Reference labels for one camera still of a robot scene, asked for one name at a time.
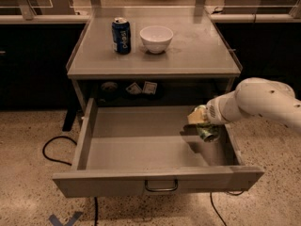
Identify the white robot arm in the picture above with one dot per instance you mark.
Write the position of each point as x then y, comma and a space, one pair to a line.
254, 96

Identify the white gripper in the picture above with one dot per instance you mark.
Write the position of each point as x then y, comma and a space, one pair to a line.
211, 112

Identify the white paper tag left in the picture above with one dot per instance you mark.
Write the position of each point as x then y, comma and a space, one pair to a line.
134, 89

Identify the white ceramic bowl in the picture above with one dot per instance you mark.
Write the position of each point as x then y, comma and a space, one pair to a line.
156, 38

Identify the blue Pepsi can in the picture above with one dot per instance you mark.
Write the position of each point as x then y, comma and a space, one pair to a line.
121, 33

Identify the metal drawer handle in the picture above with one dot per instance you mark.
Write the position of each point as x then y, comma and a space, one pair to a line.
161, 186

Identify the white paper tag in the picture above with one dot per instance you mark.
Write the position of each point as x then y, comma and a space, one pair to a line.
150, 88
134, 89

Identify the grey cabinet with top surface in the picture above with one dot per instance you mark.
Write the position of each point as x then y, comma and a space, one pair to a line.
151, 56

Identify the crushed green soda can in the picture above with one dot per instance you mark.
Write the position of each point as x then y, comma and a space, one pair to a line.
207, 131

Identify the round grey object in shelf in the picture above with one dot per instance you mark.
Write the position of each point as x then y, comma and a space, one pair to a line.
109, 90

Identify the white paper tag right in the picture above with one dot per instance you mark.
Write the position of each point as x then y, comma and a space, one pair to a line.
150, 88

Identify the open grey top drawer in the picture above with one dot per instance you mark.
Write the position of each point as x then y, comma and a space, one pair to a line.
119, 148

